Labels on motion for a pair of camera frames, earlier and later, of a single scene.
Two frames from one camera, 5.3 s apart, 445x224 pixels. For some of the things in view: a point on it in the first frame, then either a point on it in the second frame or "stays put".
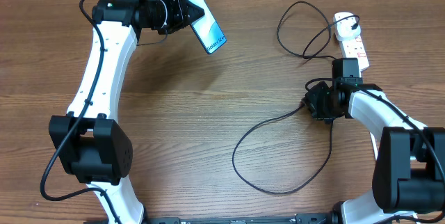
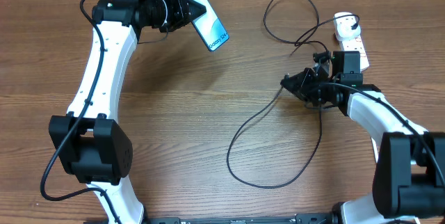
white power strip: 353,49 stays put
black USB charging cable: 279,39 -> 248,120
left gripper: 181,5 stays put
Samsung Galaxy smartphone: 206,28 stays put
